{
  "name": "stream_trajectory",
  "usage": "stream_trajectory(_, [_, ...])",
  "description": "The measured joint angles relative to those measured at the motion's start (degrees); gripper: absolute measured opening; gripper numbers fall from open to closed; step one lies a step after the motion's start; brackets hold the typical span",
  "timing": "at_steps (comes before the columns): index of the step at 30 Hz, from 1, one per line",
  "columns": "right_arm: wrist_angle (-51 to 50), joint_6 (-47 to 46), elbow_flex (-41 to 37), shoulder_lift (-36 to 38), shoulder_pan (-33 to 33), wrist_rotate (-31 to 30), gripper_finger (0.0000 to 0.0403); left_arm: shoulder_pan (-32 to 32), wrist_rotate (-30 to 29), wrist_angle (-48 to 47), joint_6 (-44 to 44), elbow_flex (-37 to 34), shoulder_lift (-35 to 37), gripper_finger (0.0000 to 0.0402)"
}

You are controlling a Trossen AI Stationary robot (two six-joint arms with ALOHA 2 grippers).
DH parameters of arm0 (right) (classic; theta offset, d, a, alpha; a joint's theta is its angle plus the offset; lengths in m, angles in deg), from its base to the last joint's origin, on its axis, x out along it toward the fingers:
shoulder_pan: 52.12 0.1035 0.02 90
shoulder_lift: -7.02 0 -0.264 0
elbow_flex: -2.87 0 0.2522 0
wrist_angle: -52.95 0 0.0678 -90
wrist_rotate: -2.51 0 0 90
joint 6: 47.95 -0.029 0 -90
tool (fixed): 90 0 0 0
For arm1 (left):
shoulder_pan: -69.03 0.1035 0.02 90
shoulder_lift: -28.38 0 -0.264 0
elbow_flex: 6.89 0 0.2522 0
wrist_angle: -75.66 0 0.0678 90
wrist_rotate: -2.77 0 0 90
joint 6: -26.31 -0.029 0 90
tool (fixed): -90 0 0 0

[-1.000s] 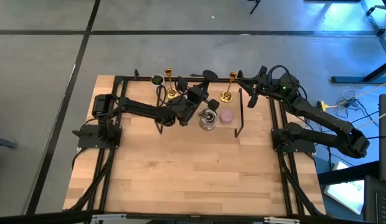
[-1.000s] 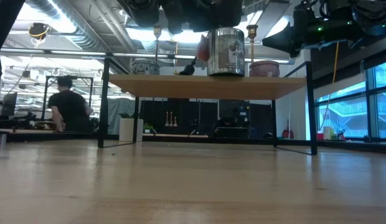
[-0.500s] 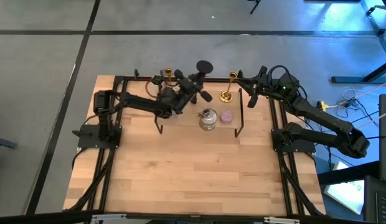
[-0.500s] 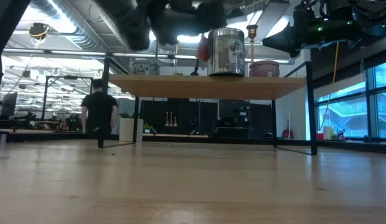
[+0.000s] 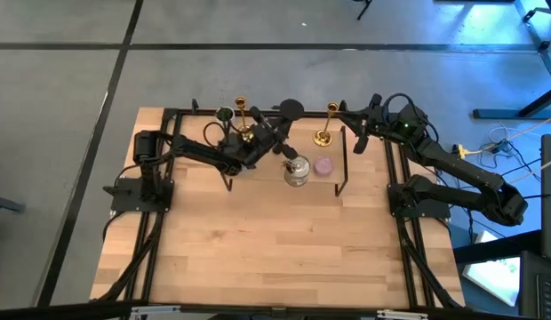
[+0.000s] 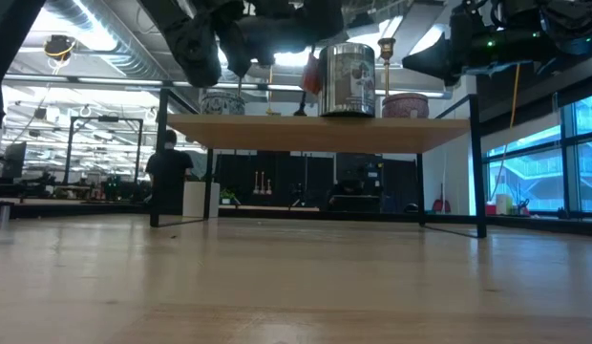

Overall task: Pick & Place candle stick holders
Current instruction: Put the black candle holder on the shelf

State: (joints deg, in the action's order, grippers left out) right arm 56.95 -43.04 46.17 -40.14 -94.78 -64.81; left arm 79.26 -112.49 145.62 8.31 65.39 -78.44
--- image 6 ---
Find dark background monitor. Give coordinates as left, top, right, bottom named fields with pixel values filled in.
left=0, top=140, right=28, bottom=181

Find white pot with plant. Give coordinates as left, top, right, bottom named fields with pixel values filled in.
left=181, top=180, right=222, bottom=219

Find round silver air duct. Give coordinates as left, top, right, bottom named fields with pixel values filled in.
left=42, top=0, right=171, bottom=81

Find black background frame rig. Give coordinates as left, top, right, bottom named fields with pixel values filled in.
left=64, top=116, right=144, bottom=187

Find thin yellow hanging cable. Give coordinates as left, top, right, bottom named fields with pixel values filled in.
left=265, top=66, right=282, bottom=117

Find black aluminium table frame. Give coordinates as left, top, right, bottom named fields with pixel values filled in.
left=0, top=203, right=592, bottom=236

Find long ceiling light bar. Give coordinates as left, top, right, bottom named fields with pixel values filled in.
left=2, top=74, right=453, bottom=99

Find small pink candle tin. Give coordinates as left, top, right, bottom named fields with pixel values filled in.
left=382, top=93, right=431, bottom=119

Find wooden shelf riser black legs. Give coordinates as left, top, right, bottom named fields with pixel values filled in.
left=150, top=88, right=488, bottom=239

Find tall silver candle tin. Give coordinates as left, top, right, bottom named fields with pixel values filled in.
left=300, top=41, right=377, bottom=118

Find person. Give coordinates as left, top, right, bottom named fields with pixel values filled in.
left=144, top=128, right=196, bottom=216
left=327, top=177, right=382, bottom=214

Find black equipment cabinet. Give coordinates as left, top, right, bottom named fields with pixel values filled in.
left=334, top=152, right=386, bottom=211

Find grey tarp cover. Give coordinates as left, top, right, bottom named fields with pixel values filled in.
left=180, top=150, right=210, bottom=183

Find black ceiling cable reel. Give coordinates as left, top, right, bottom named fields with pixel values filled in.
left=42, top=33, right=78, bottom=63

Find small blue-grey candle tin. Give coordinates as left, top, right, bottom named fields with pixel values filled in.
left=200, top=90, right=246, bottom=117

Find red dustpan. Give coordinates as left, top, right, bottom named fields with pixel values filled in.
left=432, top=183, right=453, bottom=214

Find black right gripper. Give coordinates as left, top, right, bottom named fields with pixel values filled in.
left=401, top=0, right=545, bottom=88

